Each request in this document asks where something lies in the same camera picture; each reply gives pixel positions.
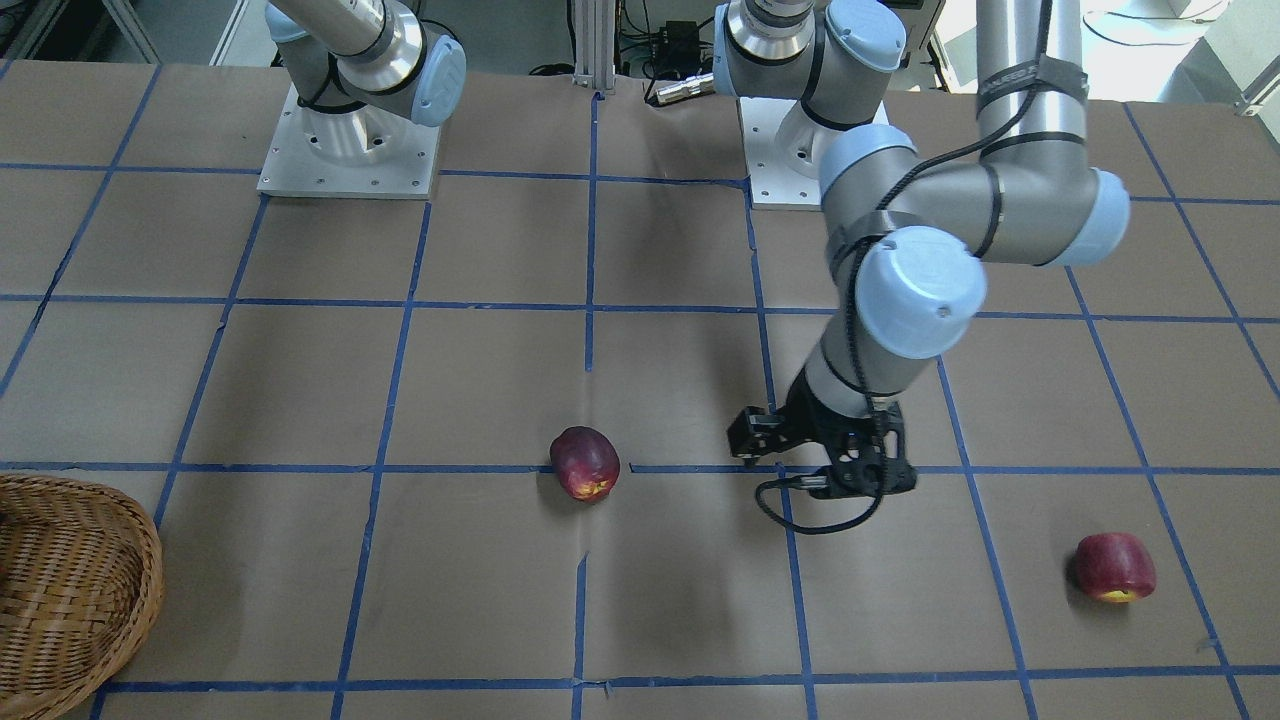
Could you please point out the dark red apple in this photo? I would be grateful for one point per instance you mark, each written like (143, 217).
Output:
(585, 463)

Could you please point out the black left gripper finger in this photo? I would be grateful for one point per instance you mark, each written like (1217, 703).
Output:
(755, 434)

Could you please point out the aluminium frame post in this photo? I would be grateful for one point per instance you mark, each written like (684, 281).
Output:
(593, 35)

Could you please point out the wicker basket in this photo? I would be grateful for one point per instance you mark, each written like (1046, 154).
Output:
(83, 583)

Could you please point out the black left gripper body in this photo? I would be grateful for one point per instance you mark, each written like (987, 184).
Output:
(806, 421)

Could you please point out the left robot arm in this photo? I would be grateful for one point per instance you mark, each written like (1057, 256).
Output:
(908, 236)

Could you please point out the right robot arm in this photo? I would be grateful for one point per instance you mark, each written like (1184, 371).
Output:
(346, 55)

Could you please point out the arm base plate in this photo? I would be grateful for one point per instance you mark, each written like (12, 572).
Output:
(797, 164)
(366, 154)

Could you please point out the silver metal cylinder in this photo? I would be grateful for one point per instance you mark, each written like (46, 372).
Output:
(680, 91)

